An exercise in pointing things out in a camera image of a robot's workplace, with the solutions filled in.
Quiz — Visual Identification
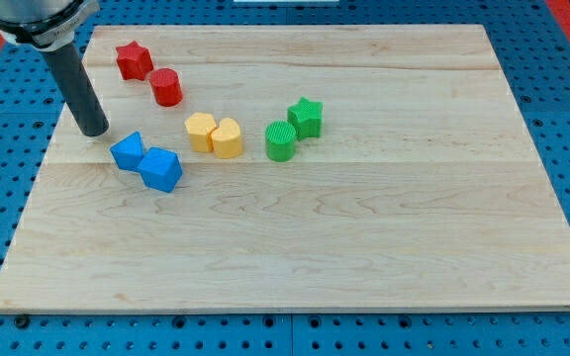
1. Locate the blue cube block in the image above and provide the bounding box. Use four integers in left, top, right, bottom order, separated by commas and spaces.
137, 146, 183, 193

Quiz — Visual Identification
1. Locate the red cylinder block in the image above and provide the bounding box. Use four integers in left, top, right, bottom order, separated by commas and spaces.
149, 68, 183, 107

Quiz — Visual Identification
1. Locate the green star block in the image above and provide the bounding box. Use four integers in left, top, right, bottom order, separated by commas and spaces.
287, 97, 323, 140

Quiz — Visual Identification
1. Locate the red star block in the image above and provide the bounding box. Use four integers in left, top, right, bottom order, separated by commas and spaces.
116, 41, 153, 81

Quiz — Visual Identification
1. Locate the blue triangle block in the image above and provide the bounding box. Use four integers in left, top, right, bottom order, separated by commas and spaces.
110, 132, 145, 172

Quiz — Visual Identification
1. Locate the yellow pentagon block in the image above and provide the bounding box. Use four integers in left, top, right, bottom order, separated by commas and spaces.
184, 112, 218, 152

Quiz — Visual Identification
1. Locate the yellow heart block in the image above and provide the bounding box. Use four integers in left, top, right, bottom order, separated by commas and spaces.
211, 118, 243, 159

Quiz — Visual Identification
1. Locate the green cylinder block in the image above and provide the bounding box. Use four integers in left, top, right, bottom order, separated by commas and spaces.
265, 121, 296, 162

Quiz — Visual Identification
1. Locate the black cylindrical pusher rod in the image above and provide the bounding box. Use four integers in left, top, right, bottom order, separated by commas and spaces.
42, 43, 109, 136

